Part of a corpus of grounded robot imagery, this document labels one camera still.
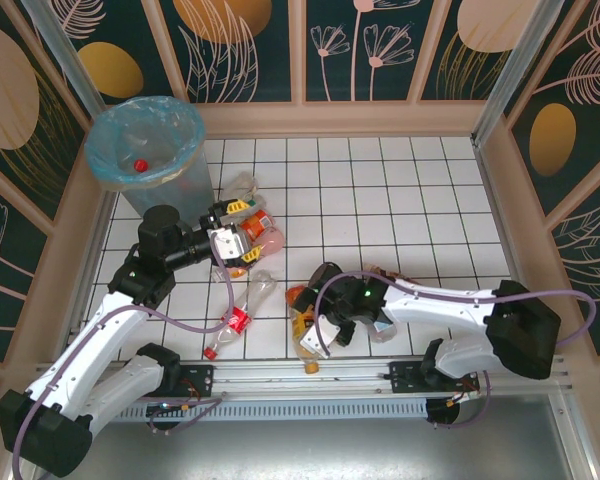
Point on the red cap red label bottle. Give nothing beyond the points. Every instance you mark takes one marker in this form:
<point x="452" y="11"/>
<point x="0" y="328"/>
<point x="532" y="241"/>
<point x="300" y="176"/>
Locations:
<point x="140" y="165"/>

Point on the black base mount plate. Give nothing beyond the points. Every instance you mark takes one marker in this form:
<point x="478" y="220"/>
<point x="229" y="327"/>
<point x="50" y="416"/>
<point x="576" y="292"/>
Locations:
<point x="202" y="380"/>
<point x="405" y="380"/>

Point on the pink drink bottle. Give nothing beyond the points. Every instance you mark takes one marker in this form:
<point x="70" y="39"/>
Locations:
<point x="274" y="241"/>

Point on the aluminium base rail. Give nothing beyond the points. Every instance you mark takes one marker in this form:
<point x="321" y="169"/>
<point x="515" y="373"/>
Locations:
<point x="300" y="380"/>

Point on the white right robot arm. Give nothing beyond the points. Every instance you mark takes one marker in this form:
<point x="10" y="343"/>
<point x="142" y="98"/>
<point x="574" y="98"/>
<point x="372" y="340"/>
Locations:
<point x="430" y="305"/>

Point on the crushed red label cola bottle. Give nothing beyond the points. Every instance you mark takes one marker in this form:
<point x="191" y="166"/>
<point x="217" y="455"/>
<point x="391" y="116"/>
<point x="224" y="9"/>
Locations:
<point x="237" y="317"/>

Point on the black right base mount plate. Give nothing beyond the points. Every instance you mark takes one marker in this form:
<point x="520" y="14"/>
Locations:
<point x="405" y="380"/>

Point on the brown coffee drink bottle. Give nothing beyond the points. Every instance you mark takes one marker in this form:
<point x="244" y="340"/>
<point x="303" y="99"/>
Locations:
<point x="392" y="275"/>

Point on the translucent grey waste bin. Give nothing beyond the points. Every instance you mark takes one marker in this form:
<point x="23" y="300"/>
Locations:
<point x="190" y="190"/>

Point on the orange label plastic bottle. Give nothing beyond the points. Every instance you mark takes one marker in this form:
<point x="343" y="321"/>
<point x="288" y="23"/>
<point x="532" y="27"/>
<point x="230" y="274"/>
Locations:
<point x="257" y="224"/>

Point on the aluminium frame post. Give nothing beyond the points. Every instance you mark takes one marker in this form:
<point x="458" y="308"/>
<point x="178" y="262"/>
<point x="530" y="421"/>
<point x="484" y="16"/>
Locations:
<point x="60" y="40"/>
<point x="520" y="50"/>

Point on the brushed metal plate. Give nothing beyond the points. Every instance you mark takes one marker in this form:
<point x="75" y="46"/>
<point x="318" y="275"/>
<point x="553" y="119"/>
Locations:
<point x="300" y="450"/>

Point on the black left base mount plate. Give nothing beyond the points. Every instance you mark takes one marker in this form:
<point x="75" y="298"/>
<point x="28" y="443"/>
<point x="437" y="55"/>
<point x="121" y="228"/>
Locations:
<point x="202" y="380"/>

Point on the orange juice bottle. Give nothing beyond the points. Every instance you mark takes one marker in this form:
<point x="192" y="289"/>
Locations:
<point x="299" y="327"/>

